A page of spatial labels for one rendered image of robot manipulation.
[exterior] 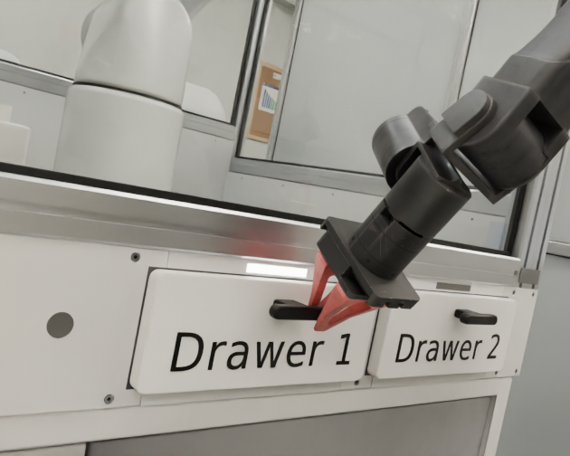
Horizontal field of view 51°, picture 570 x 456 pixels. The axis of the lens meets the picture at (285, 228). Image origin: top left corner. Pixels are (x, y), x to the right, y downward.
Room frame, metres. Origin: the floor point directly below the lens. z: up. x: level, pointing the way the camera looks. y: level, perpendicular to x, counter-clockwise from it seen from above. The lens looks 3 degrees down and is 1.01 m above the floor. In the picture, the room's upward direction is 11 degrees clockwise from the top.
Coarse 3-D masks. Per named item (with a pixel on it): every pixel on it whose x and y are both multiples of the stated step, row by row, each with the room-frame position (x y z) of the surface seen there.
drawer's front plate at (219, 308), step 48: (192, 288) 0.53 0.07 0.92; (240, 288) 0.56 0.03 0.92; (288, 288) 0.60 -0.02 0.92; (144, 336) 0.51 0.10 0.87; (240, 336) 0.57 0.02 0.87; (288, 336) 0.61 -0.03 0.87; (336, 336) 0.66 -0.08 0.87; (144, 384) 0.51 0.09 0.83; (192, 384) 0.54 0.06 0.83; (240, 384) 0.58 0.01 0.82; (288, 384) 0.62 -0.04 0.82
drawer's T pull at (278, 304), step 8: (280, 304) 0.56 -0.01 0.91; (288, 304) 0.57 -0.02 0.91; (296, 304) 0.58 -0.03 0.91; (304, 304) 0.59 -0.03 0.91; (272, 312) 0.55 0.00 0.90; (280, 312) 0.55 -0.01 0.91; (288, 312) 0.56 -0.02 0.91; (296, 312) 0.56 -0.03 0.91; (304, 312) 0.57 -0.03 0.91; (312, 312) 0.58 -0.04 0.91; (320, 312) 0.59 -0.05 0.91
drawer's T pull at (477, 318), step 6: (456, 312) 0.79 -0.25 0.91; (462, 312) 0.78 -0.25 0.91; (468, 312) 0.78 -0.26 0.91; (474, 312) 0.79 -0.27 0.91; (462, 318) 0.75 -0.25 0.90; (468, 318) 0.75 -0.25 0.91; (474, 318) 0.76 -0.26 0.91; (480, 318) 0.77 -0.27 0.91; (486, 318) 0.78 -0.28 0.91; (492, 318) 0.79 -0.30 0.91; (468, 324) 0.75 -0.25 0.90; (474, 324) 0.76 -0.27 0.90; (480, 324) 0.77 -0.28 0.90; (486, 324) 0.78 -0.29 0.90; (492, 324) 0.79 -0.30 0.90
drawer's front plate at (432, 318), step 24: (384, 312) 0.72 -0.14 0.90; (408, 312) 0.73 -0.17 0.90; (432, 312) 0.76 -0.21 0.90; (480, 312) 0.83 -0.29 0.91; (504, 312) 0.87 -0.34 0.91; (384, 336) 0.71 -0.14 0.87; (432, 336) 0.77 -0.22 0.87; (456, 336) 0.80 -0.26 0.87; (480, 336) 0.84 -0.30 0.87; (504, 336) 0.88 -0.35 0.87; (384, 360) 0.71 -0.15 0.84; (408, 360) 0.74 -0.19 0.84; (432, 360) 0.78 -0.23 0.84; (456, 360) 0.81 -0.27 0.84; (480, 360) 0.85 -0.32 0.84; (504, 360) 0.89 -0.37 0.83
